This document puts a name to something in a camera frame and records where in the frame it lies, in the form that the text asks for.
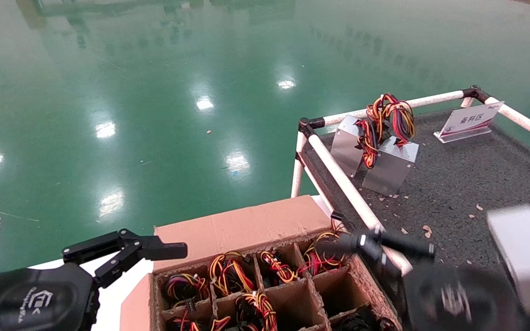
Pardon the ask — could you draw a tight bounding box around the clear acrylic sign holder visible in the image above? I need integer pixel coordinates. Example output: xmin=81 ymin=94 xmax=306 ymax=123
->
xmin=434 ymin=101 xmax=505 ymax=143

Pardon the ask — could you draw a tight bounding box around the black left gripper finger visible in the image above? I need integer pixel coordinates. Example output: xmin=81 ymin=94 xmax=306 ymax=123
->
xmin=93 ymin=249 xmax=188 ymax=290
xmin=61 ymin=229 xmax=188 ymax=264

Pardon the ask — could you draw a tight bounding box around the brown cardboard divider box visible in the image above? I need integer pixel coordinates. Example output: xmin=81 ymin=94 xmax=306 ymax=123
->
xmin=120 ymin=195 xmax=404 ymax=331

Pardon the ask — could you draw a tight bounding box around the black pipe corner connector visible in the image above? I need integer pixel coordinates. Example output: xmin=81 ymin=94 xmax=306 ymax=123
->
xmin=461 ymin=85 xmax=491 ymax=104
xmin=298 ymin=117 xmax=326 ymax=139

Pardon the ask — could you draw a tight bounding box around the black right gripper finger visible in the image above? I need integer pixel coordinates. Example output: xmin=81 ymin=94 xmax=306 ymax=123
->
xmin=338 ymin=229 xmax=435 ymax=259
xmin=317 ymin=240 xmax=402 ymax=280

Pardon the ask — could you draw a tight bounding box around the thin white brace pipe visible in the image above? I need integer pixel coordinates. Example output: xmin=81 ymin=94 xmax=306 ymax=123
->
xmin=301 ymin=162 xmax=337 ymax=219

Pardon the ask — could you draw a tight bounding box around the power supply with red-yellow wires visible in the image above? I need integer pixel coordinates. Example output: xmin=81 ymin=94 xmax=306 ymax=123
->
xmin=259 ymin=251 xmax=299 ymax=285
xmin=207 ymin=316 xmax=233 ymax=331

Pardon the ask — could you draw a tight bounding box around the dark power supply unit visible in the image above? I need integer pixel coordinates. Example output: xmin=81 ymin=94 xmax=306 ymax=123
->
xmin=334 ymin=307 xmax=386 ymax=331

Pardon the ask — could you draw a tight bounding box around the white frame leg pipe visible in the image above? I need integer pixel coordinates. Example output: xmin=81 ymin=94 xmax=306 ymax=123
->
xmin=291 ymin=132 xmax=308 ymax=199

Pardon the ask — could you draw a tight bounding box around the power supply with looped wires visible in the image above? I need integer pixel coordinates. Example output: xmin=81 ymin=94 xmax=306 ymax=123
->
xmin=302 ymin=220 xmax=354 ymax=277

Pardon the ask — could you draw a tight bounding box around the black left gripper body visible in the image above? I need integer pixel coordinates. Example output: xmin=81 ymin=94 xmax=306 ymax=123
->
xmin=0 ymin=263 xmax=101 ymax=331

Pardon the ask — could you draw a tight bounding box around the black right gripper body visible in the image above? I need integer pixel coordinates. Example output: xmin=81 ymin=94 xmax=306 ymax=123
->
xmin=402 ymin=263 xmax=524 ymax=331

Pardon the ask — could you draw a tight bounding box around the power supply with yellow wires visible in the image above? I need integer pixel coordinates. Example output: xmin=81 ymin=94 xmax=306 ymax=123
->
xmin=207 ymin=251 xmax=256 ymax=297

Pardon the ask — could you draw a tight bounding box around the power supply with red wires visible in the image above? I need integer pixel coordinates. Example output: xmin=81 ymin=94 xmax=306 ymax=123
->
xmin=170 ymin=311 xmax=204 ymax=331

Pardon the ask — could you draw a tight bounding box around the power supply with purple wires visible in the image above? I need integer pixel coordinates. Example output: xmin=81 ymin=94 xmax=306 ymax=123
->
xmin=164 ymin=274 xmax=210 ymax=305

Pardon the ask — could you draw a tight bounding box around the silver power supply with wires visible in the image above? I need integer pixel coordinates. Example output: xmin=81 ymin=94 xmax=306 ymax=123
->
xmin=362 ymin=93 xmax=420 ymax=197
xmin=330 ymin=115 xmax=381 ymax=178

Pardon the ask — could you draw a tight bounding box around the power supply with orange wires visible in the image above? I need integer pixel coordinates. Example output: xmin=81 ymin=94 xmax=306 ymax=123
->
xmin=235 ymin=291 xmax=277 ymax=331

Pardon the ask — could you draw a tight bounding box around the long white frame pipe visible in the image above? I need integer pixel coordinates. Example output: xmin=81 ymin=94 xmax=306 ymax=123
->
xmin=310 ymin=133 xmax=412 ymax=276

